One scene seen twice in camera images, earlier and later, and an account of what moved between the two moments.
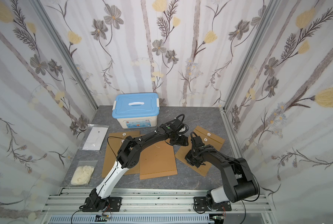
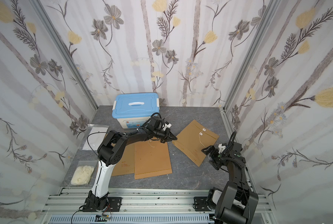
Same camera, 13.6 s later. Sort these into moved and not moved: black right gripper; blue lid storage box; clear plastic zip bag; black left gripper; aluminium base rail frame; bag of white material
Moved: black right gripper; black left gripper
Not moved: bag of white material; clear plastic zip bag; blue lid storage box; aluminium base rail frame
